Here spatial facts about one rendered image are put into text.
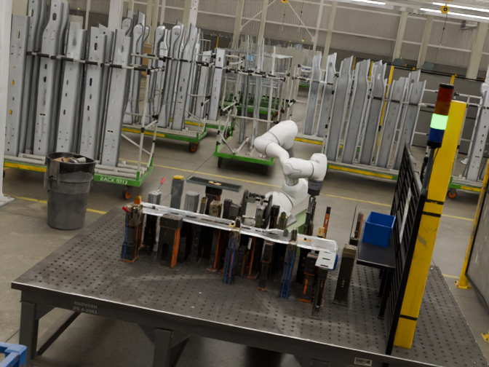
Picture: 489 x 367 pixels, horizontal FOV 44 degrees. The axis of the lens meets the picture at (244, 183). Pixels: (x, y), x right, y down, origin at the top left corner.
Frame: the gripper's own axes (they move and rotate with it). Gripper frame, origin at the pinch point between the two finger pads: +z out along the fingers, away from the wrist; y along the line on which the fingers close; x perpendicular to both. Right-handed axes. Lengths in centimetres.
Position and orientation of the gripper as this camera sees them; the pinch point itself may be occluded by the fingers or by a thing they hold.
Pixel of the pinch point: (308, 220)
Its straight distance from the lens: 375.2
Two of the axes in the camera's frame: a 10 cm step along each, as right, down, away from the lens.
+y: -2.1, 2.0, -9.6
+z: -1.4, 9.6, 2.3
